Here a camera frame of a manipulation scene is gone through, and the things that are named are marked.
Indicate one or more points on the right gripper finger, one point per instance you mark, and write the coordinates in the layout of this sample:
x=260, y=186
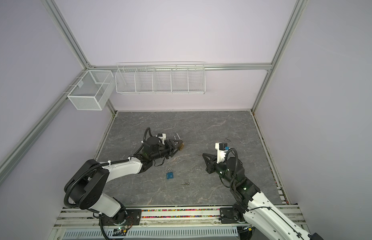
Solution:
x=209, y=163
x=209, y=156

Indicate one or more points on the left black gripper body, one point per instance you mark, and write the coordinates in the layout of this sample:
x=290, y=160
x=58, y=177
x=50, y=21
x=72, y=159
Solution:
x=169, y=150

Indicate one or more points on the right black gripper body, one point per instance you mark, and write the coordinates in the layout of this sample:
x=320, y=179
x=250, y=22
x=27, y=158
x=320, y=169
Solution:
x=216, y=168

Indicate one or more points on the brass padlock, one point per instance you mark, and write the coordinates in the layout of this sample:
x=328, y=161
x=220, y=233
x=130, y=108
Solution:
x=180, y=144

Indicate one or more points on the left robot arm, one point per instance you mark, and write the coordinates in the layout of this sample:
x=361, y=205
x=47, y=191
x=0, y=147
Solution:
x=85, y=190

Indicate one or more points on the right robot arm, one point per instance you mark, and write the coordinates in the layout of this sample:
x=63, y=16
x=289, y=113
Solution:
x=253, y=206

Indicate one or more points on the blue padlock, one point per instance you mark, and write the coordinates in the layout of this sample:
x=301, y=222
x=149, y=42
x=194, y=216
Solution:
x=169, y=174

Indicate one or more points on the white mesh box basket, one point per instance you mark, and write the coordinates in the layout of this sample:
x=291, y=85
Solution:
x=93, y=90

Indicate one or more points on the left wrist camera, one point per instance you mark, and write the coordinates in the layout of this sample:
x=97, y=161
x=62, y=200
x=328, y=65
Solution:
x=162, y=137

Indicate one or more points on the white wire shelf basket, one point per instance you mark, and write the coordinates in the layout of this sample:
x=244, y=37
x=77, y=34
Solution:
x=161, y=78

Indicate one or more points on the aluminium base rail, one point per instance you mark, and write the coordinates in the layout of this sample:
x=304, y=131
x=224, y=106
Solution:
x=199, y=216

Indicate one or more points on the white vented cable duct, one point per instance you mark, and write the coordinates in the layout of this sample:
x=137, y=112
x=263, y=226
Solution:
x=152, y=233

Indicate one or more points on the aluminium frame profiles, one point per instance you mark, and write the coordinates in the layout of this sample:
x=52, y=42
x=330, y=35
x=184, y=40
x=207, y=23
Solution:
x=26, y=143

